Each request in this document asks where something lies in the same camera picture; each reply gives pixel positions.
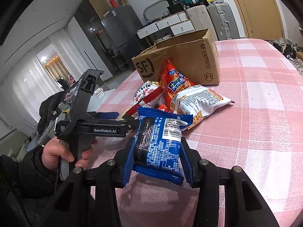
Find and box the blue cookie snack pack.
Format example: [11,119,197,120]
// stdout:
[132,107,193,186]

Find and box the red wafer snack pack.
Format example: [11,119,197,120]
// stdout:
[122,87,164,120]

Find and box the white red Korean noodle bag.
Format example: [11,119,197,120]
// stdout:
[133,80,164,109]

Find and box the white fries snack bag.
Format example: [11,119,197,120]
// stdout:
[170,85,234,130]

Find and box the red orange chips bag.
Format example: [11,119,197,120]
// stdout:
[158,59,195,112]

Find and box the person's left hand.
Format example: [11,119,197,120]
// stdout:
[42,137,93,171]

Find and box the pink checkered tablecloth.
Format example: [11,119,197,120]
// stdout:
[87,38,303,227]

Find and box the dark grey refrigerator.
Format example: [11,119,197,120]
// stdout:
[101,6,149,70]

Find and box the brown SF cardboard box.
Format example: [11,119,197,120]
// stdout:
[132,29,220,86]

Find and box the black glass cabinet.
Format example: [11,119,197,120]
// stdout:
[74,0,121,76]

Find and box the white drawer desk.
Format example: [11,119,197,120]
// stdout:
[137,11,195,45]

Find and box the oval mirror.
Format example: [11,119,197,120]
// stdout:
[143,0,170,22]

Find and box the silver grey suitcase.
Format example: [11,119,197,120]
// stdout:
[208,3,240,40]

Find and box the beige suitcase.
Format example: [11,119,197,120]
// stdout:
[186,5,218,41]

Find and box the pile of shoes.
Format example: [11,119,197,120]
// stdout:
[269,38,303,76]

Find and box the wooden door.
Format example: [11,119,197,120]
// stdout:
[234,0,284,40]

